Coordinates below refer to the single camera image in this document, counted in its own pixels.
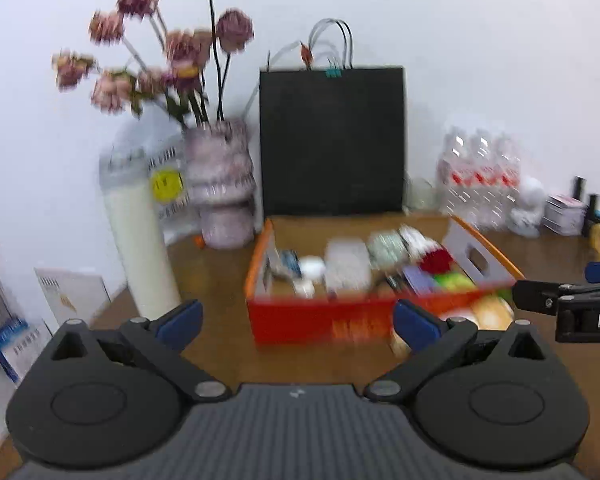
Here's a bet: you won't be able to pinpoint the green tissue pack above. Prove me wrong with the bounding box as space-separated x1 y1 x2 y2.
432 270 477 292

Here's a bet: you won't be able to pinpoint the thin twig with red bud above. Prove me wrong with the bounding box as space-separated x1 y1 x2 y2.
240 40 316 116

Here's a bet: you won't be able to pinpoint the cream thermos bottle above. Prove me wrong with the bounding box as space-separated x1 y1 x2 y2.
99 145 182 318

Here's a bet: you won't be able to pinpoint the yellow plush toy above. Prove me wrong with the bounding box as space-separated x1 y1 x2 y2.
472 295 516 331

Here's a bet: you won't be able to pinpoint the clear smiley plastic bag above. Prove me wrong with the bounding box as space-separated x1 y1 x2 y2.
110 120 201 246

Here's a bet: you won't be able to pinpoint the pink textured vase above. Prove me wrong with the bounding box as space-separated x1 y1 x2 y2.
182 119 258 251

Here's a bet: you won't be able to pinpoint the colourful printed box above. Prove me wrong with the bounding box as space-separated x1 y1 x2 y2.
0 232 56 386

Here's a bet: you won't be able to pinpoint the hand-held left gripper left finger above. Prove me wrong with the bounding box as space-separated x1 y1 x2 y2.
36 299 233 404

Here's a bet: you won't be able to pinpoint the blue wrapper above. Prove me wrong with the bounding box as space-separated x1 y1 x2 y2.
275 250 303 281

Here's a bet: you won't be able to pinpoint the white tissue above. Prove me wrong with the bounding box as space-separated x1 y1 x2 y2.
400 226 438 261

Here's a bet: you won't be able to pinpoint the purple burlap pouch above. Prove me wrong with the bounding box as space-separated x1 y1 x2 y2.
402 265 438 296

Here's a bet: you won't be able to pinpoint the clear water bottle red label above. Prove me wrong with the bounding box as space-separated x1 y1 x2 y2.
467 130 501 226
495 135 523 221
437 127 473 221

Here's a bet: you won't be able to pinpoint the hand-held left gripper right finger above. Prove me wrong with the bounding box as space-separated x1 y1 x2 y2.
364 299 563 404

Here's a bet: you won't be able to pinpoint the red cardboard box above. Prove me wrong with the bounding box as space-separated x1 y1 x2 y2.
244 215 526 346

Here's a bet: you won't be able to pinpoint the white cardboard box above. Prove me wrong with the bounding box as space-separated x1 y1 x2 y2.
34 267 112 331

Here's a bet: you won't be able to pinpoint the bunch of dried pink roses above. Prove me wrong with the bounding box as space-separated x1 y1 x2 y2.
51 0 255 128

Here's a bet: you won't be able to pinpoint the white robot figure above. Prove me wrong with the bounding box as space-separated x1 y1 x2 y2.
509 177 546 238

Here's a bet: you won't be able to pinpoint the grey tin box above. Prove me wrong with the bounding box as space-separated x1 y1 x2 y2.
544 192 588 236

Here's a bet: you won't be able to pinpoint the red fuzzy item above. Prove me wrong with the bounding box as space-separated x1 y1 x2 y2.
420 249 455 275

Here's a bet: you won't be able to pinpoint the wooden desktop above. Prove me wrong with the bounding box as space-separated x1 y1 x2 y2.
0 210 600 480

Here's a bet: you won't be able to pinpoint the black paper bag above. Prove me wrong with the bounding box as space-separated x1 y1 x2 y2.
258 19 406 218

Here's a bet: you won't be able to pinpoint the iridescent plastic bag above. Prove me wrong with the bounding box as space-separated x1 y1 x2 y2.
367 230 408 271

